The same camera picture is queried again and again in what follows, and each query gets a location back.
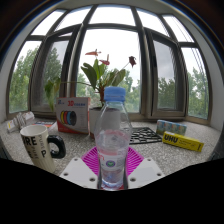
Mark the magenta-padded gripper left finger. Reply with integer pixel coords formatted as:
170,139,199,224
59,146,101,190

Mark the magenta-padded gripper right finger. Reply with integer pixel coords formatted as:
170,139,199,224
125,146,166,190

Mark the clear blue-capped water bottle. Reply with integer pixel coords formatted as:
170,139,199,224
94,86,133,191

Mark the black lattice trivet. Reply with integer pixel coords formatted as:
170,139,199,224
129,126,163,145

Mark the white mug with black lettering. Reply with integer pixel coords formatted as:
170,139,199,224
19,124,67,174

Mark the yellow glue box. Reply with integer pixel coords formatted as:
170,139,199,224
161,131,205,153

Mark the small light blue pack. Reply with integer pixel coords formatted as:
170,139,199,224
155,119,188,137

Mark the red white filament box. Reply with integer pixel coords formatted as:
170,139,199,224
54,96,92,135

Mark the potted plant in white pot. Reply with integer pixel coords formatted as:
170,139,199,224
44,48,138,139

